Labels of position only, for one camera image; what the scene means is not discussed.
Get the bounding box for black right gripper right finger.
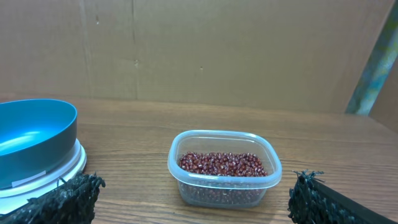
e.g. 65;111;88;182
287;170;397;224

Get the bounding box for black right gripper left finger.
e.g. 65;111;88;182
1;172;106;224

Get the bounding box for clear plastic container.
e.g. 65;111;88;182
167;130;282;209

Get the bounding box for red adzuki beans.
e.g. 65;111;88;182
178;152;267;207

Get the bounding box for teal metal bowl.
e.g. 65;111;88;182
1;99;78;189

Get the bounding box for white digital kitchen scale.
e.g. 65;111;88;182
1;139;86;215

